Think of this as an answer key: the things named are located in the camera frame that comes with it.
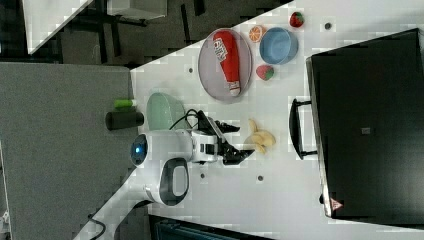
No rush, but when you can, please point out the blue bowl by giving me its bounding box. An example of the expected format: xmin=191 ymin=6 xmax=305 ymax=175
xmin=259 ymin=27 xmax=298 ymax=65

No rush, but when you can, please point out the orange slice toy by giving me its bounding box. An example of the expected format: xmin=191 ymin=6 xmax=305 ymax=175
xmin=248 ymin=25 xmax=266 ymax=43

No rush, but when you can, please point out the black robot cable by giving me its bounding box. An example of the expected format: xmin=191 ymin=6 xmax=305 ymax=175
xmin=87 ymin=108 xmax=201 ymax=240

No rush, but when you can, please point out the green perforated colander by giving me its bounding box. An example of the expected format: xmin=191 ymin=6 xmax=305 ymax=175
xmin=146 ymin=92 xmax=188 ymax=130

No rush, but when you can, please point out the black cylinder near edge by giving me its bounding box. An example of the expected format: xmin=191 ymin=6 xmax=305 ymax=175
xmin=105 ymin=111 xmax=144 ymax=131

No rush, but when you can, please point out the grey round plate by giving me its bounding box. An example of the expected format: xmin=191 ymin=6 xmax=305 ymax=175
xmin=198 ymin=28 xmax=252 ymax=103

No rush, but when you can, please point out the black toaster oven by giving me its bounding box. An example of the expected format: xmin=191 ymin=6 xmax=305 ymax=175
xmin=305 ymin=29 xmax=424 ymax=229

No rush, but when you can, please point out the red ketchup bottle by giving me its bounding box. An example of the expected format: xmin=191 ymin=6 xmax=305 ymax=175
xmin=213 ymin=30 xmax=241 ymax=96

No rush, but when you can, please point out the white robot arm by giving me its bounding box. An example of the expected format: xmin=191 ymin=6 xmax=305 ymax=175
xmin=73 ymin=110 xmax=252 ymax=240

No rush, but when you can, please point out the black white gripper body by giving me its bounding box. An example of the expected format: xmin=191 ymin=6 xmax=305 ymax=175
xmin=191 ymin=111 xmax=226 ymax=164

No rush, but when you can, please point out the peeled toy banana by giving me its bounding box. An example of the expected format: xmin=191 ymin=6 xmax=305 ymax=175
xmin=245 ymin=119 xmax=276 ymax=154

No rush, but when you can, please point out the far red strawberry toy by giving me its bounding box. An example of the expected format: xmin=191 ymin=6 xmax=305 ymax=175
xmin=289 ymin=12 xmax=304 ymax=28

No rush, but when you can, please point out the near red strawberry toy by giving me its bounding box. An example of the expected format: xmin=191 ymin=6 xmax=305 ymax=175
xmin=256 ymin=65 xmax=274 ymax=81

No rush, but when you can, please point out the red strawberry toy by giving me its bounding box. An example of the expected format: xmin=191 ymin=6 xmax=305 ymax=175
xmin=289 ymin=12 xmax=304 ymax=28
xmin=256 ymin=65 xmax=274 ymax=81

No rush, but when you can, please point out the green small cylinder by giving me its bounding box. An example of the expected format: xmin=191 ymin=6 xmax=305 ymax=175
xmin=114 ymin=99 xmax=137 ymax=109

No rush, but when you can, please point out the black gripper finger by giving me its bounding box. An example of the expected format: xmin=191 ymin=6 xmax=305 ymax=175
xmin=223 ymin=143 xmax=254 ymax=165
xmin=215 ymin=120 xmax=240 ymax=134

